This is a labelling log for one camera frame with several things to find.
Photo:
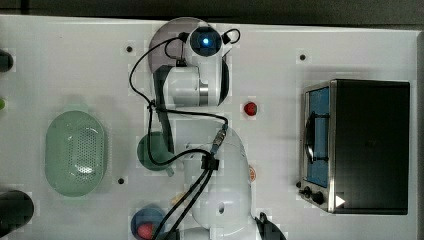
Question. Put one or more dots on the green mug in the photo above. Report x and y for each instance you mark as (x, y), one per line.
(152, 150)

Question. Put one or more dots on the toy orange half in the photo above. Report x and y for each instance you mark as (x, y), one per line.
(252, 174)

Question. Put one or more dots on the black cylinder lower post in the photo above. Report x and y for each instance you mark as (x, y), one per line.
(16, 210)

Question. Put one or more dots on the blue bowl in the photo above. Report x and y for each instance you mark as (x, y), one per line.
(148, 214)

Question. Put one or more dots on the red toy strawberry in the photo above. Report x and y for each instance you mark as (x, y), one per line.
(250, 109)

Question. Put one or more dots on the black cylinder upper post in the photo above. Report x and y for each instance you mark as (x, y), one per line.
(6, 61)

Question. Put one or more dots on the black cylinder post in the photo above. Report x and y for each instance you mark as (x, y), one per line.
(6, 61)
(16, 210)

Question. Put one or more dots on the green toy lime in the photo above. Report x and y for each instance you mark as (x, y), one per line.
(2, 104)

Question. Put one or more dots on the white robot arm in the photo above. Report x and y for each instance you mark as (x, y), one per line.
(218, 198)

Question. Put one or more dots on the red fruit in bowl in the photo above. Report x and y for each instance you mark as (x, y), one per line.
(145, 231)

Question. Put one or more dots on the peeled toy banana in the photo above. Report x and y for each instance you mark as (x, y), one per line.
(176, 198)

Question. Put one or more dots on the black toaster oven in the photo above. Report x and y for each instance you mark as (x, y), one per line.
(355, 146)

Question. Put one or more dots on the green perforated colander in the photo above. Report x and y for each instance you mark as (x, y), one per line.
(75, 160)

